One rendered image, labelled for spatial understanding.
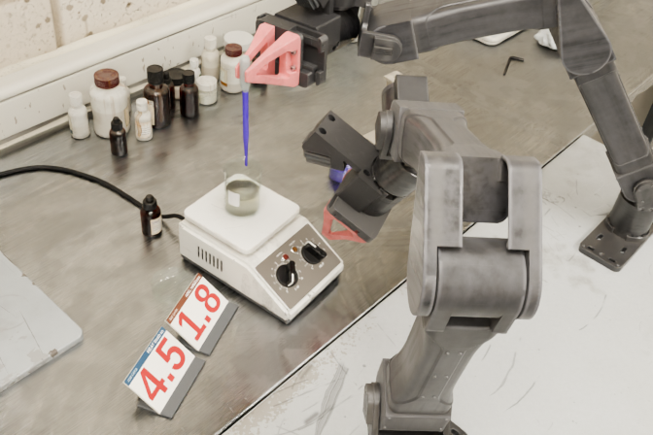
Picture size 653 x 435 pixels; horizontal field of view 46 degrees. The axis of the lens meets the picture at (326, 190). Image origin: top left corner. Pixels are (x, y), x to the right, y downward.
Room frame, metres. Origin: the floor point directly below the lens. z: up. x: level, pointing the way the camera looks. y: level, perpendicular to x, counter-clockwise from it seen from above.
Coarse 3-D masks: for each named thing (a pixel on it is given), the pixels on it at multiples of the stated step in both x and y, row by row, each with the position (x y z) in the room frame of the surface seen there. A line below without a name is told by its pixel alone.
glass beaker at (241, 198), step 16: (240, 160) 0.82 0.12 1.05; (256, 160) 0.82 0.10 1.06; (224, 176) 0.78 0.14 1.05; (240, 176) 0.82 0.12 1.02; (256, 176) 0.81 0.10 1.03; (224, 192) 0.78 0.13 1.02; (240, 192) 0.77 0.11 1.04; (256, 192) 0.78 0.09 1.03; (224, 208) 0.78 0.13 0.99; (240, 208) 0.77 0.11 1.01; (256, 208) 0.78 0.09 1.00
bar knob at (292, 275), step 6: (288, 264) 0.72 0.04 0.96; (294, 264) 0.72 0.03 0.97; (282, 270) 0.72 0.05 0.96; (288, 270) 0.71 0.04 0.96; (294, 270) 0.71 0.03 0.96; (276, 276) 0.71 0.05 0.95; (282, 276) 0.71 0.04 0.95; (288, 276) 0.70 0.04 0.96; (294, 276) 0.71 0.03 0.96; (282, 282) 0.70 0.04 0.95; (288, 282) 0.70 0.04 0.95; (294, 282) 0.71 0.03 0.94
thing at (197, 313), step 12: (204, 288) 0.69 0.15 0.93; (192, 300) 0.67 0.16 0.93; (204, 300) 0.68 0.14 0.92; (216, 300) 0.69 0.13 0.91; (180, 312) 0.64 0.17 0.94; (192, 312) 0.65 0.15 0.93; (204, 312) 0.66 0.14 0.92; (216, 312) 0.67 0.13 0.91; (180, 324) 0.63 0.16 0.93; (192, 324) 0.64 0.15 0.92; (204, 324) 0.65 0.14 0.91; (192, 336) 0.62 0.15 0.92
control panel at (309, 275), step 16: (288, 240) 0.77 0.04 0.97; (304, 240) 0.78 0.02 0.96; (320, 240) 0.79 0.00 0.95; (272, 256) 0.73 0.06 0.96; (336, 256) 0.78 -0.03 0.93; (272, 272) 0.71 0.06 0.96; (304, 272) 0.73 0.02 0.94; (320, 272) 0.74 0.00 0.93; (272, 288) 0.69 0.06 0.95; (288, 288) 0.70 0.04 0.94; (304, 288) 0.71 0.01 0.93; (288, 304) 0.68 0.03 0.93
